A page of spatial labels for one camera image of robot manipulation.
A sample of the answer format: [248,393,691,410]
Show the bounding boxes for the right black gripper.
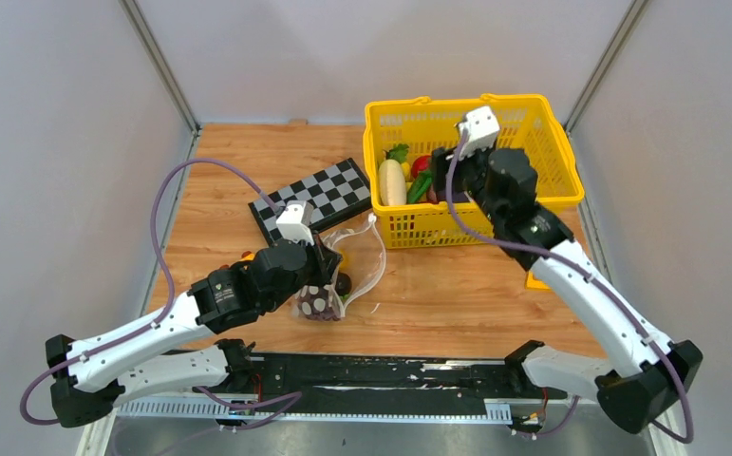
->
[427,141,503,227]

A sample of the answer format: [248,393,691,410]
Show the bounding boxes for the purple grape bunch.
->
[291,286,342,322]

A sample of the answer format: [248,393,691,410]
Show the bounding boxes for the dark avocado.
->
[334,273,353,298]

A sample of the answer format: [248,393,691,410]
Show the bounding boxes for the clear polka dot zip bag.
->
[322,213,386,321]

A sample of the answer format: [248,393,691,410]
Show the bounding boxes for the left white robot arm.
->
[46,240,342,428]

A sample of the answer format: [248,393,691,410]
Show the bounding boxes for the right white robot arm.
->
[429,148,703,444]

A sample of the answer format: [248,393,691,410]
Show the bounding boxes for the yellow plastic basket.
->
[363,94,585,249]

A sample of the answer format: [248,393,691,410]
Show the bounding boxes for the green bean pods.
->
[406,170,433,204]

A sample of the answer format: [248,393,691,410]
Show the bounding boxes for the red bell pepper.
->
[410,155,431,179]

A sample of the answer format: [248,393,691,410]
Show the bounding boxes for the black grey chessboard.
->
[269,158,372,232]

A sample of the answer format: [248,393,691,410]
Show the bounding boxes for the white radish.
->
[378,159,407,206]

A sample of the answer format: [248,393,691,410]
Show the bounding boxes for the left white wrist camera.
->
[276,200,314,245]

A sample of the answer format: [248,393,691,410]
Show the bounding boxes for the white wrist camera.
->
[276,200,314,245]
[457,105,500,161]

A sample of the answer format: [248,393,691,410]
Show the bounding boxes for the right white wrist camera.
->
[457,105,500,161]

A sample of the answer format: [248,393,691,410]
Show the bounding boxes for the yellow triangle frame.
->
[525,272,550,291]

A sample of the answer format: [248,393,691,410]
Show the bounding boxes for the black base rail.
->
[192,351,553,418]

